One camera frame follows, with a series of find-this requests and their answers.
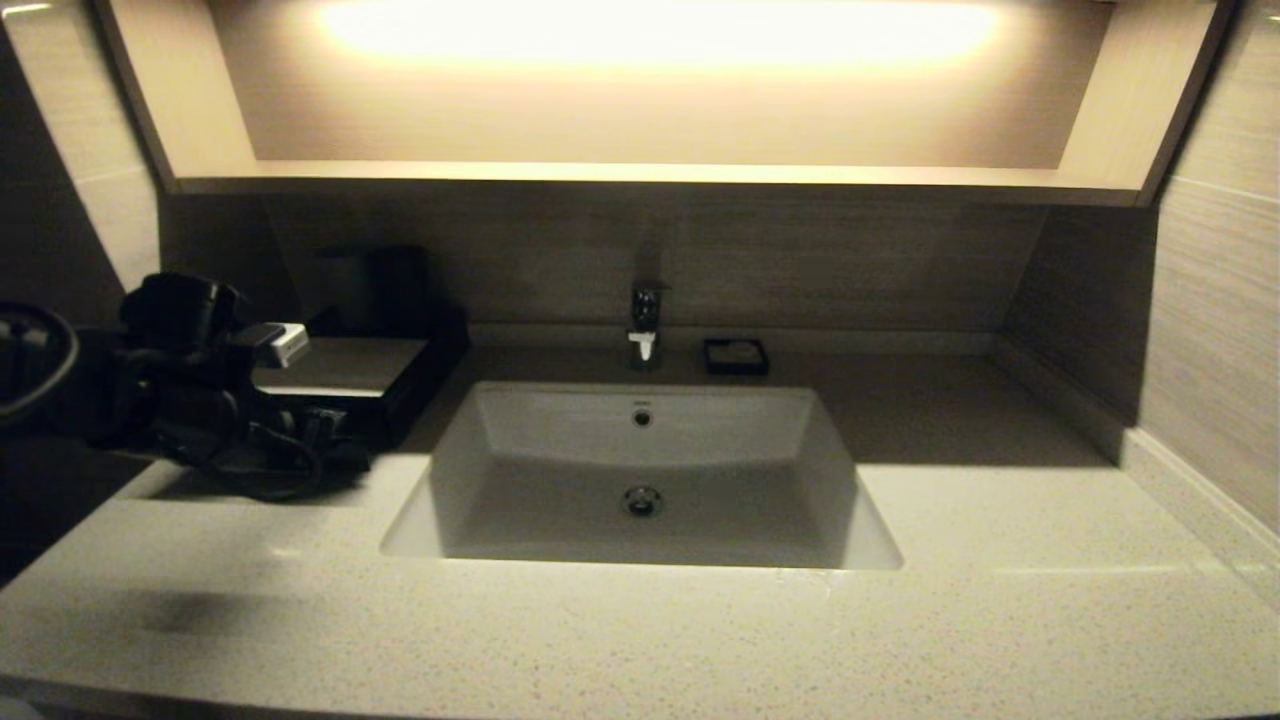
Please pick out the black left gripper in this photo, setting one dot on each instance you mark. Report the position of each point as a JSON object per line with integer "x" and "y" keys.
{"x": 235, "y": 430}

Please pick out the black amenity drawer box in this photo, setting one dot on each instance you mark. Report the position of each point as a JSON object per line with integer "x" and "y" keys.
{"x": 375, "y": 418}

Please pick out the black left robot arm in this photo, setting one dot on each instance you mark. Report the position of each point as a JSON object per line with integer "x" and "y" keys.
{"x": 100, "y": 400}

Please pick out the black rectangular box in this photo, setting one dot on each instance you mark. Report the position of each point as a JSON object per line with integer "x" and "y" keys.
{"x": 345, "y": 365}

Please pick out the grey cup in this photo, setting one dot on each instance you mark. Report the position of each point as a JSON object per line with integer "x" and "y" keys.
{"x": 350, "y": 290}

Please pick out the black cup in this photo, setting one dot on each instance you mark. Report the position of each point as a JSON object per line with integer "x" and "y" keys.
{"x": 405, "y": 290}

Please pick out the white ceramic sink basin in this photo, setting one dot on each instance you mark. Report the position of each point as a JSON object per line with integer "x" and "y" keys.
{"x": 560, "y": 520}

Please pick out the chrome sink drain plug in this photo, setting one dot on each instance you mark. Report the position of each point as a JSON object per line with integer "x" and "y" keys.
{"x": 642, "y": 502}

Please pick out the chrome faucet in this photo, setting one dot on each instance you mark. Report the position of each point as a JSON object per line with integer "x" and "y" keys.
{"x": 646, "y": 320}

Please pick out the small black soap dish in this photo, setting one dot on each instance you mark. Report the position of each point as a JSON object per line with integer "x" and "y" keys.
{"x": 712, "y": 368}

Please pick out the pale soap bar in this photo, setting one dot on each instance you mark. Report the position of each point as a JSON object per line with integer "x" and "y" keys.
{"x": 737, "y": 351}

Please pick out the warm light strip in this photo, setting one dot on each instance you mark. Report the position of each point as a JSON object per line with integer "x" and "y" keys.
{"x": 660, "y": 30}

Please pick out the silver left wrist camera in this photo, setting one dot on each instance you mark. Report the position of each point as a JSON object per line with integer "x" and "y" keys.
{"x": 280, "y": 345}

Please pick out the wooden wall niche shelf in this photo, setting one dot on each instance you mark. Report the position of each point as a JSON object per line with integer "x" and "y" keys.
{"x": 180, "y": 100}

